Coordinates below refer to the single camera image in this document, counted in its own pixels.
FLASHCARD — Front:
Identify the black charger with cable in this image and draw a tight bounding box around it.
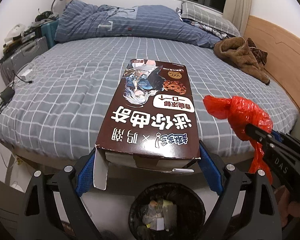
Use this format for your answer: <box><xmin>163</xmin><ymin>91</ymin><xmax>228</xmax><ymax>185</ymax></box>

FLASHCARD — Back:
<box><xmin>0</xmin><ymin>71</ymin><xmax>33</xmax><ymax>114</ymax></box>

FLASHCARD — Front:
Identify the brown cookie box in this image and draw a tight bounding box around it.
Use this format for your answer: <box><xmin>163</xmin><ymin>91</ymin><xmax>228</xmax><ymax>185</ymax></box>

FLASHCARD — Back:
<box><xmin>93</xmin><ymin>59</ymin><xmax>200</xmax><ymax>190</ymax></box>

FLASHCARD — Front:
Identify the grey suitcase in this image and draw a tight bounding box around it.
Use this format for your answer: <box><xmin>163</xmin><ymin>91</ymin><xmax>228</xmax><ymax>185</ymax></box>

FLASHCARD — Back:
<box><xmin>0</xmin><ymin>36</ymin><xmax>48</xmax><ymax>85</ymax></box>

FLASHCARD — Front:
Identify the brown fleece blanket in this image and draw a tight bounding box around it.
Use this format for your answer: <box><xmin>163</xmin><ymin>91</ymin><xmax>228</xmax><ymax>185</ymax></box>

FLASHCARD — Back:
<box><xmin>213</xmin><ymin>37</ymin><xmax>270</xmax><ymax>85</ymax></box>

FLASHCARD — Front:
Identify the grey checked bed sheet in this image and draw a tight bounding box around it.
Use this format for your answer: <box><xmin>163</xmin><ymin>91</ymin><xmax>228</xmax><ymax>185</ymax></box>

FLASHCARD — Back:
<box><xmin>0</xmin><ymin>36</ymin><xmax>300</xmax><ymax>160</ymax></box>

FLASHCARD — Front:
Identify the grey checked pillow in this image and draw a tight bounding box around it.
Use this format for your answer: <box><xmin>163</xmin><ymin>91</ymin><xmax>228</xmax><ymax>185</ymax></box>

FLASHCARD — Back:
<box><xmin>177</xmin><ymin>2</ymin><xmax>241</xmax><ymax>40</ymax></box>

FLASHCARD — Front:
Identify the red plastic bag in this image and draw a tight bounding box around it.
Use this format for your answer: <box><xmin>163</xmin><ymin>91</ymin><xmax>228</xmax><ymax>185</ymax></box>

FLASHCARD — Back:
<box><xmin>203</xmin><ymin>95</ymin><xmax>273</xmax><ymax>183</ymax></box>

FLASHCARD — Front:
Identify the beige curtain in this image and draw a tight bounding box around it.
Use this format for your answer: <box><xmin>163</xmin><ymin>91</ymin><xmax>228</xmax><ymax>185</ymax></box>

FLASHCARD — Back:
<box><xmin>223</xmin><ymin>0</ymin><xmax>252</xmax><ymax>36</ymax></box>

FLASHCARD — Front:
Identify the black lined trash bin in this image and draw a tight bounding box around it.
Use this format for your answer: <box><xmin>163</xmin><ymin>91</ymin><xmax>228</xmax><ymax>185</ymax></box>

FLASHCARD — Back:
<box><xmin>128</xmin><ymin>183</ymin><xmax>206</xmax><ymax>239</ymax></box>

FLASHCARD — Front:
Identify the white charger with cable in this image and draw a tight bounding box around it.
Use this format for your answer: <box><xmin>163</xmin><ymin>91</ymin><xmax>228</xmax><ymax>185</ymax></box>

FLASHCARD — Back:
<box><xmin>14</xmin><ymin>55</ymin><xmax>45</xmax><ymax>87</ymax></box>

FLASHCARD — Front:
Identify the blue quilt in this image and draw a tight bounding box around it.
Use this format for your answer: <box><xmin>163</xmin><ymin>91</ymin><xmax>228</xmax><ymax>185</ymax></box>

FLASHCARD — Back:
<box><xmin>55</xmin><ymin>0</ymin><xmax>220</xmax><ymax>48</ymax></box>

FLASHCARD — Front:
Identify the person's right hand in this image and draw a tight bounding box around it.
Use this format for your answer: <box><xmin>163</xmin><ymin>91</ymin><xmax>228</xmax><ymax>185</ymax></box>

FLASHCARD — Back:
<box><xmin>274</xmin><ymin>186</ymin><xmax>300</xmax><ymax>227</ymax></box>

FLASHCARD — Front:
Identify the teal suitcase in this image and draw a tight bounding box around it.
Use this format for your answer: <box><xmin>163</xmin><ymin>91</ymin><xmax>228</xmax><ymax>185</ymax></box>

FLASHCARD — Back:
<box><xmin>40</xmin><ymin>20</ymin><xmax>59</xmax><ymax>49</ymax></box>

